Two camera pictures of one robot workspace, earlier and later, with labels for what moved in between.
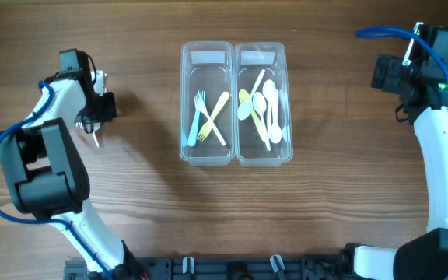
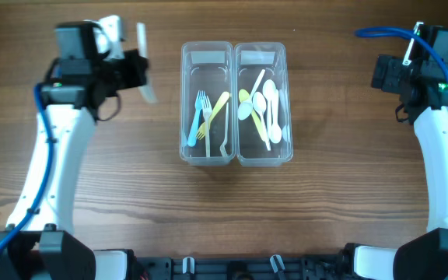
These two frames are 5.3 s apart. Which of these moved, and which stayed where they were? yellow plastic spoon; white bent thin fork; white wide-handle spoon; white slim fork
Moved: white bent thin fork; white slim fork
Stayed: yellow plastic spoon; white wide-handle spoon
